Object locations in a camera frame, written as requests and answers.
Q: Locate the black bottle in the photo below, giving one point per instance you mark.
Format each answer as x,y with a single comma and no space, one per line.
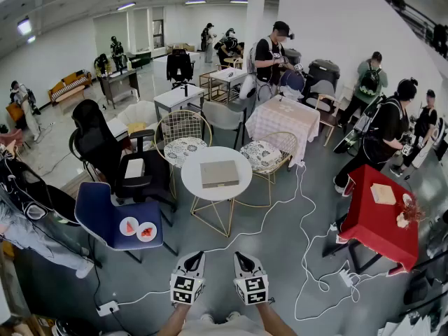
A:
186,90

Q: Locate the black trash bin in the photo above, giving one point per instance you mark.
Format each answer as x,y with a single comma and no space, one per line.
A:
323,72
292,56

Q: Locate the white shell armchair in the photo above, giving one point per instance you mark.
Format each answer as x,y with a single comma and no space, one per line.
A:
136,112

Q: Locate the small wooden box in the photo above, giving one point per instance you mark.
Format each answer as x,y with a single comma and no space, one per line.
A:
383,194

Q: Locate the grey plastic chair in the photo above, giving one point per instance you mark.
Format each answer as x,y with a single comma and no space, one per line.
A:
222,117

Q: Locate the wooden shelf rack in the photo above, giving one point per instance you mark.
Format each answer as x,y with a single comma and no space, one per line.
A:
199,80

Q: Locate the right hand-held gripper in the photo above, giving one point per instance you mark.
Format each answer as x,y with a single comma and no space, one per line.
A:
253,287

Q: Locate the white rectangular box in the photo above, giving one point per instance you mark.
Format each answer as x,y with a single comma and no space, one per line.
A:
134,168

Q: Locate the black mesh office chair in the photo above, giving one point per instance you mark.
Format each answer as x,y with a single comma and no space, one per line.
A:
94,135

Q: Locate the yellow cushion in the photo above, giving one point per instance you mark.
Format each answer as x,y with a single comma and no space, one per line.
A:
136,128

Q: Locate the wooden coffee table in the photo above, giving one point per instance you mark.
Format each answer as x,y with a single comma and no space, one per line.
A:
70,93

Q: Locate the small white dish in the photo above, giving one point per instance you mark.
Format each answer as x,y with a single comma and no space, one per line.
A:
407,198

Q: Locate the wooden chair grey seat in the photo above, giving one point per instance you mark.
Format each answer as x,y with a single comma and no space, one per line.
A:
322,96

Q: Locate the dried flower decoration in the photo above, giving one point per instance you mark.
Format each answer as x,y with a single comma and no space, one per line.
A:
411,212

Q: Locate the white power strip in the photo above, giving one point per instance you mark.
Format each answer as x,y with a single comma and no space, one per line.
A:
346,278
106,308

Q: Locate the person's right forearm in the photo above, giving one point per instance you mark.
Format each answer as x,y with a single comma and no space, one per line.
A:
276,322

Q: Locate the grey drawer box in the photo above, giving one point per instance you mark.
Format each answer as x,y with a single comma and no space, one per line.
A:
218,171

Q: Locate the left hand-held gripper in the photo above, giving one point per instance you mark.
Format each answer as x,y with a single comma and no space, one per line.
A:
187,289

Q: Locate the red strawberries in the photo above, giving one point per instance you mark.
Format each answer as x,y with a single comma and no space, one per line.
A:
147,232

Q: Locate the round white table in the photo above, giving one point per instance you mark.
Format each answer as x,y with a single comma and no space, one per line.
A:
196,184

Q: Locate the pink checked tablecloth table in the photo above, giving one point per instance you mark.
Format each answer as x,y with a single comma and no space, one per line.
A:
283,117

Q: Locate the person's left forearm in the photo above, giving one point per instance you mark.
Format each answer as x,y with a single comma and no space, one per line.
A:
175,318

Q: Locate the black fabric office chair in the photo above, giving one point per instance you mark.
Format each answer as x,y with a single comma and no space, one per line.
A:
180,66

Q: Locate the dark framed window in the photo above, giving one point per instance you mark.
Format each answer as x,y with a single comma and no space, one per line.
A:
158,33

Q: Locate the black metal railing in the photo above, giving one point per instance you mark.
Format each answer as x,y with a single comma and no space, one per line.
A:
439,37

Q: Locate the blue padded chair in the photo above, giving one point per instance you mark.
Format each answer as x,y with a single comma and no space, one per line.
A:
101,215

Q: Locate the red tablecloth table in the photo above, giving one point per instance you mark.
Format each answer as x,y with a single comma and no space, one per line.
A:
378,222

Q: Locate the watermelon slice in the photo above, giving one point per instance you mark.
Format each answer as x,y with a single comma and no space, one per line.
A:
130,227

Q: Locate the grey metal desk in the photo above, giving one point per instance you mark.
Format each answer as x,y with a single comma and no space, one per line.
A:
119,79

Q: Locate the white plate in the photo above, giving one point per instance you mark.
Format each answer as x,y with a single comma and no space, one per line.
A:
122,227
147,223

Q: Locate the small white side table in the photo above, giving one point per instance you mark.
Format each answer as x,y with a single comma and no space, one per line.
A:
117,128

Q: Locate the white desk grey legs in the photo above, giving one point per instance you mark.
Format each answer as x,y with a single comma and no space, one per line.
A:
178,96

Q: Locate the person's left shoe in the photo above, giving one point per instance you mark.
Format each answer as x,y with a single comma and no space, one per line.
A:
206,317

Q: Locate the black round helmet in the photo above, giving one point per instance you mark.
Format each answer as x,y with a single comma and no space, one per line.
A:
75,329

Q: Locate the person's grey shirt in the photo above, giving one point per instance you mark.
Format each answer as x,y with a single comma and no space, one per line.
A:
227,327

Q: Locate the yellow sofa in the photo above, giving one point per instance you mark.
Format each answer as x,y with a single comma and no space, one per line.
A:
70,80

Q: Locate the white table gold frame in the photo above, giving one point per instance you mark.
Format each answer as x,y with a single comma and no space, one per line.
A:
227,73

